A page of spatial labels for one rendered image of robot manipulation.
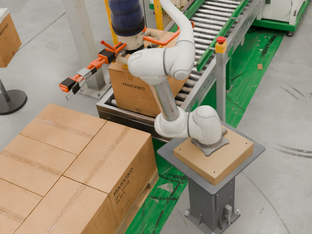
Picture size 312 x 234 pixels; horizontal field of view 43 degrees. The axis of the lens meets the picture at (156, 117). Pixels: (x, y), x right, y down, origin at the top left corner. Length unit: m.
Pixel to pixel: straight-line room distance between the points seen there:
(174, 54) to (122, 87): 1.25
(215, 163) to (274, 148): 1.30
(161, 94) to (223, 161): 0.61
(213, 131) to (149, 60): 0.69
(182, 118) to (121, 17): 0.79
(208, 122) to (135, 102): 0.95
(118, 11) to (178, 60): 0.87
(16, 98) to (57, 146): 1.61
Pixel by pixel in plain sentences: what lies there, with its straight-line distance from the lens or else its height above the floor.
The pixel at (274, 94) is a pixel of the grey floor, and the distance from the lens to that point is 4.15.
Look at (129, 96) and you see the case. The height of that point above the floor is 0.71.
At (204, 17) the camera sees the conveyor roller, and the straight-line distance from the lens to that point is 4.35.
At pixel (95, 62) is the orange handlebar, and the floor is 1.22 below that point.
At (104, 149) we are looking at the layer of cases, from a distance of 2.98.
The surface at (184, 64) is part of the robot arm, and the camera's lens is 1.85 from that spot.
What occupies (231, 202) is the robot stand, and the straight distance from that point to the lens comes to 3.03.
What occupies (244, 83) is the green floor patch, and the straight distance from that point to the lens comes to 4.26.
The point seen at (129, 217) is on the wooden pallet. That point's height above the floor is 0.02.
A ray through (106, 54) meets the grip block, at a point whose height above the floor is 1.22.
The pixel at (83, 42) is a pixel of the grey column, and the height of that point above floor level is 0.62.
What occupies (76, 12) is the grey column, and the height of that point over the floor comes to 0.96.
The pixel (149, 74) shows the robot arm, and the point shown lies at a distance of 1.92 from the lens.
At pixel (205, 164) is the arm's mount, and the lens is 2.42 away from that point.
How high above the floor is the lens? 2.68
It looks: 43 degrees down
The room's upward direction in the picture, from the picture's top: 9 degrees counter-clockwise
